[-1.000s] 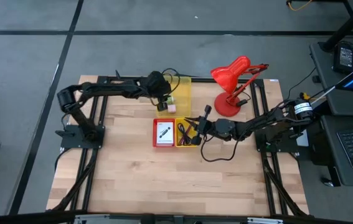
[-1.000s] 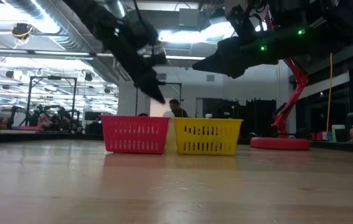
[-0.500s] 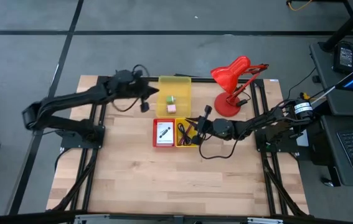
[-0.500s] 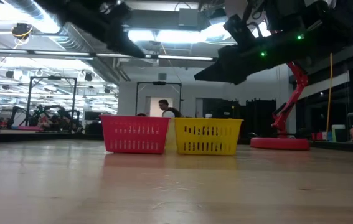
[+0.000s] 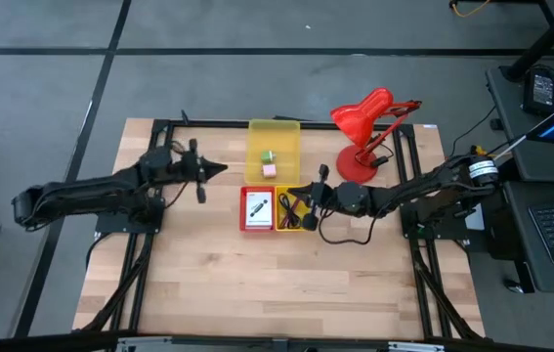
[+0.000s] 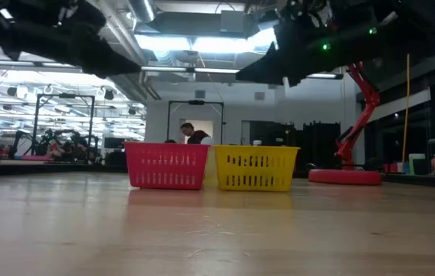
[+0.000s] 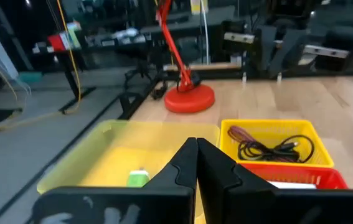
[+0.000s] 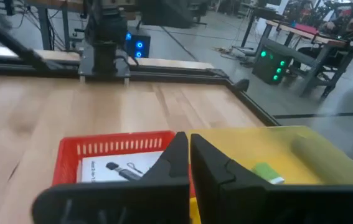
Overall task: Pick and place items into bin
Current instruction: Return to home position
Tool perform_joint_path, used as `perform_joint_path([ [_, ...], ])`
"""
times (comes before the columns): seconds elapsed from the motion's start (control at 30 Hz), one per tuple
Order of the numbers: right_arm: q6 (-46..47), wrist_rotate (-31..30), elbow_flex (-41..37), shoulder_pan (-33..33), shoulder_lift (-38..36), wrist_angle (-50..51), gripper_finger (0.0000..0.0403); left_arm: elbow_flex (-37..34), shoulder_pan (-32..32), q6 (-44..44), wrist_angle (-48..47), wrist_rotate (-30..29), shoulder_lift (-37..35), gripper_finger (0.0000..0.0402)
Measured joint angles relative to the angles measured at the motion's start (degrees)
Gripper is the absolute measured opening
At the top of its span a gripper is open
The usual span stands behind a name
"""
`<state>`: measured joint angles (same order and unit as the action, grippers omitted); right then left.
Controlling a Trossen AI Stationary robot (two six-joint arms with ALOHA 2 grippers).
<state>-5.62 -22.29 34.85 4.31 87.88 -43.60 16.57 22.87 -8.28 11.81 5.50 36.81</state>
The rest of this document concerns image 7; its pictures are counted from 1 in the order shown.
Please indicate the black background desk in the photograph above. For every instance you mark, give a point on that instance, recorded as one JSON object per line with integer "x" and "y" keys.
{"x": 70, "y": 74}

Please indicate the translucent yellow plastic bin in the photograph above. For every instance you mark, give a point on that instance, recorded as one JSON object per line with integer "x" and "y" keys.
{"x": 107, "y": 155}

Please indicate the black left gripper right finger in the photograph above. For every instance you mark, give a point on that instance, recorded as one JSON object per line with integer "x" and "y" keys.
{"x": 257, "y": 205}

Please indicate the white card reader box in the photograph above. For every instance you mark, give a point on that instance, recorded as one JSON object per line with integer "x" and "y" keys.
{"x": 291, "y": 185}

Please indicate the red slotted plastic basket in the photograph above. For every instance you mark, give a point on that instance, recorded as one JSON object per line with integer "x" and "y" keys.
{"x": 328, "y": 180}

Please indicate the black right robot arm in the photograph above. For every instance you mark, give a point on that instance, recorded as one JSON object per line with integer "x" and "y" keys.
{"x": 272, "y": 46}

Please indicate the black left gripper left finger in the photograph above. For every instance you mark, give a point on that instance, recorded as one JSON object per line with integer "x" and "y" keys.
{"x": 157, "y": 205}

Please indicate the yellow slotted plastic basket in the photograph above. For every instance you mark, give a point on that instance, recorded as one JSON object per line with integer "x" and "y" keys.
{"x": 288, "y": 127}

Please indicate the green and white charger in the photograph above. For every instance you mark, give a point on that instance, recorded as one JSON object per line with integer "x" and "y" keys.
{"x": 137, "y": 180}

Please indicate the red desk lamp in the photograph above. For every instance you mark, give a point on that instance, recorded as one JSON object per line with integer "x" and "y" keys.
{"x": 190, "y": 101}

